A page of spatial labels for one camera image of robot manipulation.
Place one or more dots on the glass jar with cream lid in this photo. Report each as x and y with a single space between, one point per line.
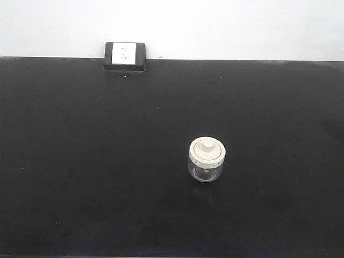
206 159

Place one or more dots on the white socket in black housing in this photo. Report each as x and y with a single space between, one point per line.
125 57

